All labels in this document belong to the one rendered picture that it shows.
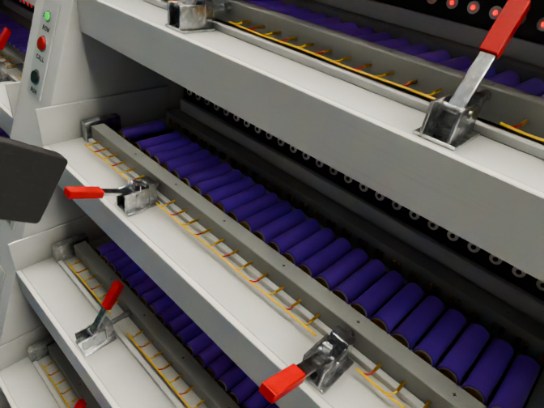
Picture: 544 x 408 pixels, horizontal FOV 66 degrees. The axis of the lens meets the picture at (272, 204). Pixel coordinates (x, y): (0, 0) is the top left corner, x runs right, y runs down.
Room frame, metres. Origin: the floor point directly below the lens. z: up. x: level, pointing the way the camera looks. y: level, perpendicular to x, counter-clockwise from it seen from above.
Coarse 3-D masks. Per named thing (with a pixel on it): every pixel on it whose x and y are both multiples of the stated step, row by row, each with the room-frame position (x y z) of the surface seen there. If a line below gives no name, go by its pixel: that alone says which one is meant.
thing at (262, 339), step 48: (144, 96) 0.60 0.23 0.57; (48, 144) 0.50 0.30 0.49; (336, 192) 0.46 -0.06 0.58; (144, 240) 0.37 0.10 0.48; (192, 240) 0.39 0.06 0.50; (432, 240) 0.40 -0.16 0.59; (192, 288) 0.33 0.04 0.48; (240, 288) 0.34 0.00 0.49; (240, 336) 0.30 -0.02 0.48; (288, 336) 0.30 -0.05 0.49; (336, 384) 0.27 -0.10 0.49
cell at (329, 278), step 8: (344, 256) 0.39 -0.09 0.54; (352, 256) 0.38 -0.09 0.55; (360, 256) 0.39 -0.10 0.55; (336, 264) 0.37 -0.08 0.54; (344, 264) 0.37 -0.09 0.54; (352, 264) 0.37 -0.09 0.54; (360, 264) 0.38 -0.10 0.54; (328, 272) 0.35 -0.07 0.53; (336, 272) 0.36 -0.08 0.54; (344, 272) 0.36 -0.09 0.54; (352, 272) 0.37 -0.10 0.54; (328, 280) 0.35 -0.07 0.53; (336, 280) 0.35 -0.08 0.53; (328, 288) 0.35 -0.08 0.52
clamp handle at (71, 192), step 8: (128, 184) 0.41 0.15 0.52; (64, 192) 0.36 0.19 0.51; (72, 192) 0.35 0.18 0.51; (80, 192) 0.36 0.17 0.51; (88, 192) 0.37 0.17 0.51; (96, 192) 0.37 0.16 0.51; (104, 192) 0.38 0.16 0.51; (112, 192) 0.39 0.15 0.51; (120, 192) 0.40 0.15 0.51; (128, 192) 0.41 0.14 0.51
